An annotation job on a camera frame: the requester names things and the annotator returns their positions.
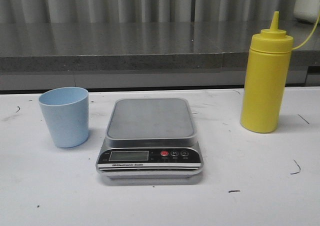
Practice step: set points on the light blue plastic cup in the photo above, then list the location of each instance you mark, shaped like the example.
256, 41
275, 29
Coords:
66, 113

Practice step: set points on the yellow squeeze bottle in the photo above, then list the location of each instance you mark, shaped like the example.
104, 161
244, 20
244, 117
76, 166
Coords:
266, 74

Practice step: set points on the silver electronic kitchen scale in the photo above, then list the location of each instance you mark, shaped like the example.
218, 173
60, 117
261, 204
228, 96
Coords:
150, 138

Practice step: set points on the grey steel counter shelf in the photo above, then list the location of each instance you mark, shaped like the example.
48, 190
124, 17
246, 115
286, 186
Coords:
125, 56

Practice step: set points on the white container on shelf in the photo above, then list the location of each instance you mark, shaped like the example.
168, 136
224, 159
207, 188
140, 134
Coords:
306, 10

